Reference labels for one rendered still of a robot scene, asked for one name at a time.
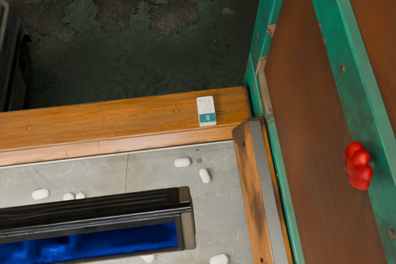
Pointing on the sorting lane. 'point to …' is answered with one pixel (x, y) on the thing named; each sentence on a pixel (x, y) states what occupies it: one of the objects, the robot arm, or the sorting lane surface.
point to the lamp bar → (98, 228)
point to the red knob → (358, 165)
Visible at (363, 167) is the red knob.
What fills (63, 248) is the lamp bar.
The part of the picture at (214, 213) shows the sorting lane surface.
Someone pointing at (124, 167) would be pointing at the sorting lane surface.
